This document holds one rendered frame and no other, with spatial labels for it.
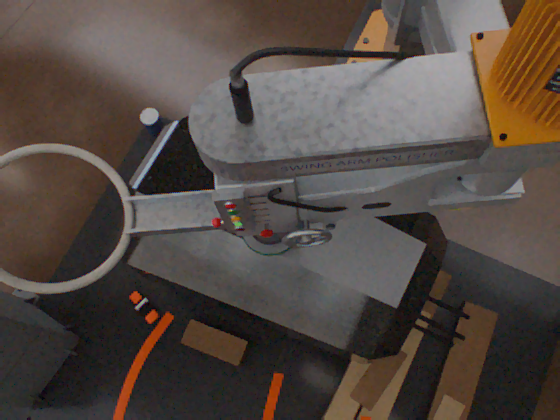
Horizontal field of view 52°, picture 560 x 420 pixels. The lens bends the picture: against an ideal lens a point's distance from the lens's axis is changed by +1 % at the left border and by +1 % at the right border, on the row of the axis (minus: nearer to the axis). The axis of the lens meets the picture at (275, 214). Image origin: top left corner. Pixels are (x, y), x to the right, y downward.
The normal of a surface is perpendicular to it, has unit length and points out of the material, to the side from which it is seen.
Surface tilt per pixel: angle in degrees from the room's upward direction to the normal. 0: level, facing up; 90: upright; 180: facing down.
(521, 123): 0
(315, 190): 4
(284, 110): 0
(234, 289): 45
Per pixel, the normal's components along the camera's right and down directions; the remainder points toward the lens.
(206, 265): -0.35, 0.39
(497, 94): -0.06, -0.32
